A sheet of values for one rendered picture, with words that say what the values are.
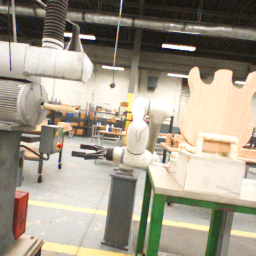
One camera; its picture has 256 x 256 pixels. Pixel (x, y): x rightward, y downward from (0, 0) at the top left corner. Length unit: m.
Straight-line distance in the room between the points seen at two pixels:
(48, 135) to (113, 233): 1.15
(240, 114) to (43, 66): 1.00
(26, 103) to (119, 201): 1.21
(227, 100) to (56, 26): 0.93
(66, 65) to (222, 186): 0.95
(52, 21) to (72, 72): 0.28
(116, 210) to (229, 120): 1.32
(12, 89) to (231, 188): 1.22
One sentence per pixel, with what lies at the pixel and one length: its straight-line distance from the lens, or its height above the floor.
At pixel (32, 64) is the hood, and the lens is 1.05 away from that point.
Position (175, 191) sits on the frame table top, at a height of 0.92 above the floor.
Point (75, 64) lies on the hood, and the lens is 0.96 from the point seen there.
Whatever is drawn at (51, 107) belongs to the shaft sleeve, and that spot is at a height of 1.25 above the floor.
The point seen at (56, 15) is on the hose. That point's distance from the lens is 1.12.
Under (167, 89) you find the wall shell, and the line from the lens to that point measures 12.44.
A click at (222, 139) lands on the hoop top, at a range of 0.93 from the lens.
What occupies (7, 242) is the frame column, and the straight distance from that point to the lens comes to 1.54.
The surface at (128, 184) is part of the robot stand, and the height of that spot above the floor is 0.63.
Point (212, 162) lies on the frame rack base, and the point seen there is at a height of 1.08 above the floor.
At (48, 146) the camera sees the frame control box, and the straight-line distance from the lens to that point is 1.36.
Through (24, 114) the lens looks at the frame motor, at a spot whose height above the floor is 1.19.
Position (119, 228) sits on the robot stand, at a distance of 1.93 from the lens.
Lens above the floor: 1.21
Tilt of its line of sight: 3 degrees down
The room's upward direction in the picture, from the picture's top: 7 degrees clockwise
